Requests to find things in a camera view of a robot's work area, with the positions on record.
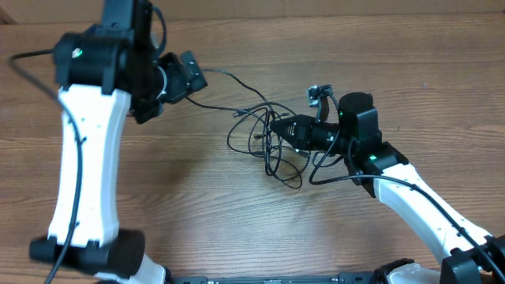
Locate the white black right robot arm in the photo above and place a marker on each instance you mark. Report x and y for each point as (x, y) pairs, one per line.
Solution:
(465, 252)

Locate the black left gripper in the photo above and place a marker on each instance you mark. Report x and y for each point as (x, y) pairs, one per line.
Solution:
(185, 84)

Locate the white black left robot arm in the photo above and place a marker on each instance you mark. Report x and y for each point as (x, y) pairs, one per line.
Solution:
(105, 74)

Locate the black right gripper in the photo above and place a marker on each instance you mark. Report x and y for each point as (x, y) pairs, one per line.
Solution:
(299, 132)

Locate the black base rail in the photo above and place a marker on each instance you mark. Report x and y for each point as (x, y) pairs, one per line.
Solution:
(341, 278)

